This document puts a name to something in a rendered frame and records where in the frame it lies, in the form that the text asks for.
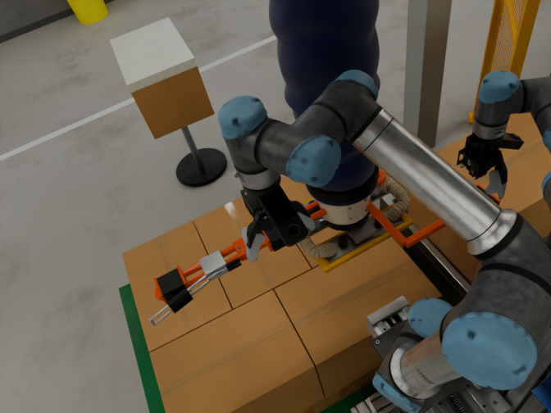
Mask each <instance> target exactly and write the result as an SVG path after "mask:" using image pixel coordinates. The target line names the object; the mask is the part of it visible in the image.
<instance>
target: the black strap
mask: <svg viewBox="0 0 551 413"><path fill-rule="evenodd" d="M378 178H379V167H378V166H377V165H376V166H375V169H374V171H373V174H372V175H371V177H370V178H369V179H368V180H367V181H366V182H365V183H364V184H363V185H361V186H359V187H357V188H354V189H351V190H349V191H345V192H331V191H325V190H323V189H321V188H316V187H312V186H310V185H307V184H305V185H306V187H307V189H308V191H309V192H310V193H311V194H312V195H313V196H315V197H317V198H319V199H321V200H322V201H325V202H332V203H345V202H352V201H355V202H358V201H359V200H361V199H363V198H365V197H367V196H369V195H370V191H371V190H372V189H373V188H374V187H375V186H376V183H377V180H378Z"/></svg>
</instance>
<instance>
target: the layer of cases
mask: <svg viewBox="0 0 551 413"><path fill-rule="evenodd" d="M280 186H281V187H282V189H283V190H284V192H285V194H286V196H287V197H288V199H289V200H291V201H298V202H300V203H302V202H305V201H307V200H308V199H310V198H312V195H311V194H310V193H309V192H308V190H307V187H306V185H305V184H304V183H299V182H295V181H293V180H291V179H290V178H289V177H287V176H285V177H283V178H281V181H280ZM251 222H253V217H252V216H251V215H250V214H249V212H248V210H247V208H246V206H245V204H244V200H243V198H242V197H240V198H238V199H236V200H234V201H233V202H229V203H227V204H225V205H224V206H221V207H219V208H217V209H216V210H214V211H210V212H208V213H207V214H205V215H203V216H200V217H199V218H197V219H194V222H193V221H192V220H191V221H190V222H188V223H186V224H184V225H181V226H179V227H177V228H175V229H173V230H171V231H169V232H167V233H165V234H162V235H160V236H158V237H156V238H154V239H152V240H150V241H148V242H146V243H143V244H141V245H139V246H137V247H135V248H133V249H131V250H129V251H127V252H124V253H122V256H123V260H124V263H125V268H126V271H127V275H128V277H129V281H130V286H131V289H132V293H133V295H134V300H135V304H136V307H137V310H138V313H139V318H140V322H141V325H142V328H143V333H144V337H145V340H146V343H147V346H148V351H149V352H150V353H149V355H150V357H151V361H152V364H153V369H154V372H155V375H156V379H157V384H158V387H159V390H160V394H161V397H162V402H163V405H164V408H165V412H166V413H299V412H300V411H303V410H304V409H306V408H308V407H309V406H311V405H313V404H315V403H316V402H319V401H320V400H322V399H323V398H325V396H326V397H328V396H329V395H331V394H332V393H334V392H336V391H338V390H340V389H341V388H343V387H345V386H347V385H348V384H350V383H352V382H353V381H355V380H357V379H359V378H361V377H362V376H364V375H365V374H368V373H370V372H372V371H373V370H375V369H377V368H378V367H380V366H381V364H382V363H383V361H382V360H381V359H380V357H379V356H378V354H377V353H376V351H375V349H374V348H373V346H372V345H371V342H370V341H371V340H372V339H373V337H372V335H371V334H370V332H369V331H368V329H367V316H368V315H370V314H371V313H373V312H375V311H377V310H379V309H380V308H381V307H383V306H385V305H387V304H389V303H391V302H392V301H394V300H395V299H397V298H399V297H401V296H404V297H405V298H406V300H407V301H408V302H409V306H410V307H412V305H413V304H414V303H415V302H417V301H419V300H421V299H423V298H429V297H433V298H438V299H440V300H442V294H441V293H440V292H439V290H438V289H437V288H436V287H435V286H434V285H433V284H432V283H431V282H430V281H429V279H428V278H427V277H426V276H425V275H424V273H423V272H422V271H421V270H420V269H419V267H418V266H417V265H416V264H415V263H414V261H413V260H412V259H411V258H410V257H409V255H408V254H407V253H406V252H405V251H404V250H403V249H402V248H401V247H400V246H399V244H398V243H397V242H396V241H395V240H394V238H393V237H390V238H388V239H386V240H385V241H383V242H381V243H379V244H377V245H375V246H374V247H372V248H370V249H368V250H367V251H365V252H363V253H362V254H360V255H358V256H356V257H354V258H353V259H351V260H349V261H347V262H345V263H343V265H340V266H338V267H336V268H335V269H333V270H331V271H330V272H328V273H325V272H324V271H323V269H322V268H321V267H320V266H319V264H318V263H317V261H316V260H315V258H312V257H311V256H308V255H307V253H305V251H304V250H303V249H302V247H301V246H300V244H299V243H297V244H295V245H293V246H292V247H287V246H285V247H283V248H281V249H279V250H277V251H276V252H274V251H273V252H271V251H270V249H269V248H268V246H266V247H264V248H263V249H261V250H260V252H259V253H258V254H257V259H256V260H255V261H254V262H251V263H250V262H249V260H248V259H247V260H245V261H240V262H241V264H242V265H241V266H239V267H237V268H235V269H234V270H232V271H230V272H227V273H225V274H224V275H222V276H220V277H218V278H216V279H214V280H213V281H211V282H210V283H208V284H207V285H206V286H204V287H203V288H202V289H200V290H199V291H198V292H197V293H195V294H194V295H193V296H192V297H193V300H192V301H191V302H189V303H188V304H187V305H186V306H184V307H183V308H182V309H180V310H179V311H177V312H176V313H174V312H171V313H170V314H169V315H168V316H167V317H165V318H164V319H163V320H161V321H160V322H159V323H158V324H156V326H153V325H152V323H151V322H150V321H149V320H148V319H149V318H151V317H152V316H153V315H155V314H156V313H158V312H159V311H160V310H161V309H162V308H163V307H164V306H166V303H165V302H164V301H159V300H157V299H156V298H155V295H154V290H155V287H156V284H155V282H154V278H159V277H161V276H162V275H164V274H166V273H168V272H170V271H172V270H174V269H176V268H177V266H180V268H181V269H182V271H184V270H187V269H188V268H190V267H191V266H194V265H196V264H198V263H199V260H200V259H202V258H204V257H205V256H208V255H210V254H212V253H214V252H215V251H217V250H219V251H222V250H224V249H226V248H228V247H230V246H231V245H233V244H232V242H234V241H236V240H238V239H240V238H242V229H243V227H246V228H248V225H249V224H250V223H251ZM194 224H195V225H196V227H195V225H194ZM324 394H325V396H324Z"/></svg>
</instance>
